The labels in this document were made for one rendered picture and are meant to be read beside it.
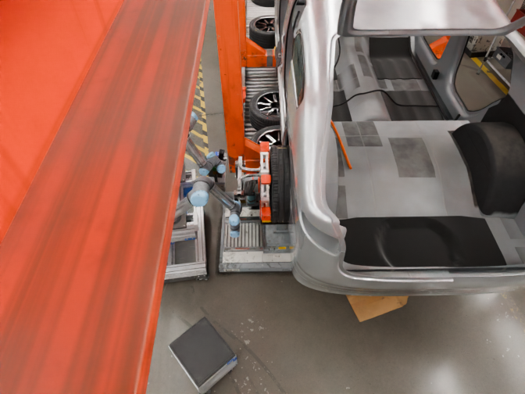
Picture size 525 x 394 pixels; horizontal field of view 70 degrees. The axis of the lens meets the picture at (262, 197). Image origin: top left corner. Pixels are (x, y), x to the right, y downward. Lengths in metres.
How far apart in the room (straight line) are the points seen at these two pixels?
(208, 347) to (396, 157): 2.14
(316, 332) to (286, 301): 0.38
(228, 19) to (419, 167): 1.88
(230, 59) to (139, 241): 2.72
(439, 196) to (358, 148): 0.75
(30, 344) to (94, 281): 0.05
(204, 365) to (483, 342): 2.35
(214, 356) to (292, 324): 0.80
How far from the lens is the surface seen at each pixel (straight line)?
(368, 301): 3.66
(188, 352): 3.07
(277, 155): 2.97
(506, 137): 3.39
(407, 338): 3.64
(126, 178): 0.34
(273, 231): 3.63
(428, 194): 3.26
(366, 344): 3.51
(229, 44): 2.92
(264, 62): 5.22
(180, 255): 3.60
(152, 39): 0.53
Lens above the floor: 3.23
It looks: 50 degrees down
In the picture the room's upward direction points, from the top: straight up
